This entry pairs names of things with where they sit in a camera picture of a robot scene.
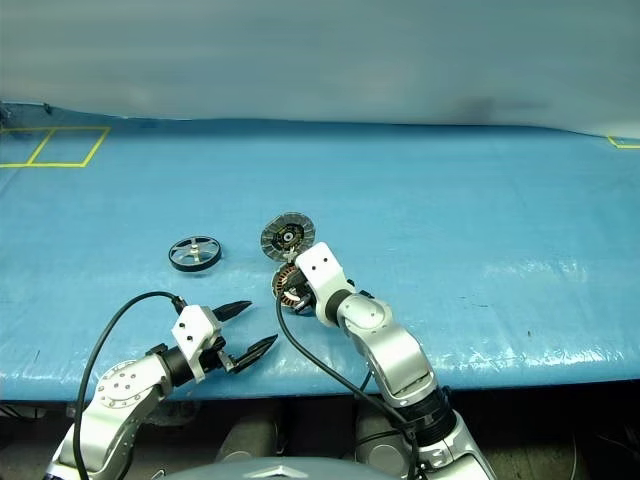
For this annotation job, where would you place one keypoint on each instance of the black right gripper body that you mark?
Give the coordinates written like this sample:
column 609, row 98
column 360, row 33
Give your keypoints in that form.
column 301, row 287

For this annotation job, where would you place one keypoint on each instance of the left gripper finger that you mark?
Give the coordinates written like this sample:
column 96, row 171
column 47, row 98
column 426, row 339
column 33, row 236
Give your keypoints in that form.
column 234, row 310
column 256, row 351

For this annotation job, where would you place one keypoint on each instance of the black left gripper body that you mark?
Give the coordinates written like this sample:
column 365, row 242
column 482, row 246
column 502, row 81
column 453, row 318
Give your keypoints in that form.
column 226, row 357

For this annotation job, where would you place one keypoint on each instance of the motor housing with copper windings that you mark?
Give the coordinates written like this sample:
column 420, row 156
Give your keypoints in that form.
column 283, row 286

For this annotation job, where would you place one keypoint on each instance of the round motor housing lid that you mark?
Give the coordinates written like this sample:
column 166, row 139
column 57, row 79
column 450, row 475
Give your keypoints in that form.
column 279, row 241

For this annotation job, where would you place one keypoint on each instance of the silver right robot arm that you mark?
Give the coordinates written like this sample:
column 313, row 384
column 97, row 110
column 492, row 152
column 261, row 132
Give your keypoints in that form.
column 395, row 350

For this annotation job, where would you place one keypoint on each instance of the grey disc under table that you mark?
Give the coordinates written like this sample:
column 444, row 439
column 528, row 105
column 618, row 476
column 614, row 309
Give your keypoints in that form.
column 175, row 412

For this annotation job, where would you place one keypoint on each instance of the dark rounded shape under table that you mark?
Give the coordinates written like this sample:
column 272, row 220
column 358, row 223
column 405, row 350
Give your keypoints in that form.
column 247, row 440
column 380, row 445

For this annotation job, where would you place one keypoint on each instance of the grey robot torso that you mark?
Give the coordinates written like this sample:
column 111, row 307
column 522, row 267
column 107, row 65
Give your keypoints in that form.
column 280, row 471

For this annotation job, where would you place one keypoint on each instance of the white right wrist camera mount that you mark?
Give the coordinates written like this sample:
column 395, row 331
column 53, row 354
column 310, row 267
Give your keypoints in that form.
column 320, row 265

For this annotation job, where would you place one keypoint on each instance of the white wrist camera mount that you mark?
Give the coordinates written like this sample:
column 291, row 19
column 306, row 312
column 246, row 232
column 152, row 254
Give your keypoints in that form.
column 320, row 265
column 192, row 325

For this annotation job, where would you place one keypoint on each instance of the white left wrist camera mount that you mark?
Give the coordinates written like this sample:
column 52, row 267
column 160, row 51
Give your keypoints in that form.
column 192, row 325

